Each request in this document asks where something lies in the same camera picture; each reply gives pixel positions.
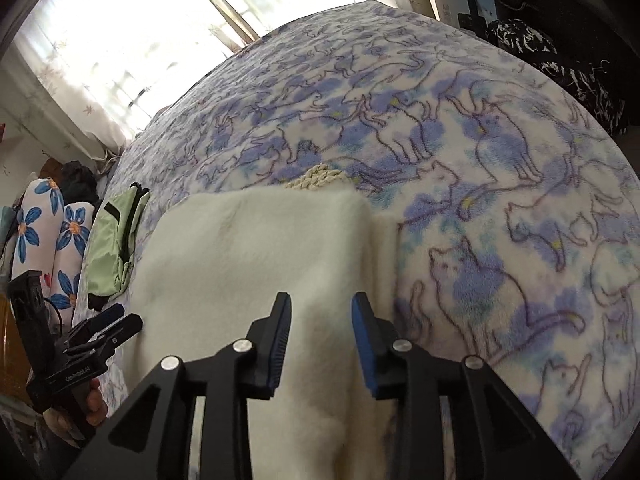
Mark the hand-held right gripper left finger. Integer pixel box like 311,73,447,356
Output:
62,292,293,480

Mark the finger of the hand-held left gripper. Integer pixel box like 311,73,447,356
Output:
67,313,144,357
69,302,126,342

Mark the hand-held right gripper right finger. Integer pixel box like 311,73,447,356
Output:
351,291,568,480

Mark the white fuzzy cardigan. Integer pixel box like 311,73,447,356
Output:
120,162,401,480

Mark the black clothes pile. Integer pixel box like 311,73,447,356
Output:
60,160,101,206

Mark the person's left hand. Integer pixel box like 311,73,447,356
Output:
45,381,109,442

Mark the green folded garment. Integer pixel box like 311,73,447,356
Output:
87,182,151,311

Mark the black white patterned garment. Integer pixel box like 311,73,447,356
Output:
487,17,628,133

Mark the white and blue carton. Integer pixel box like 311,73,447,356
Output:
430,0,498,28

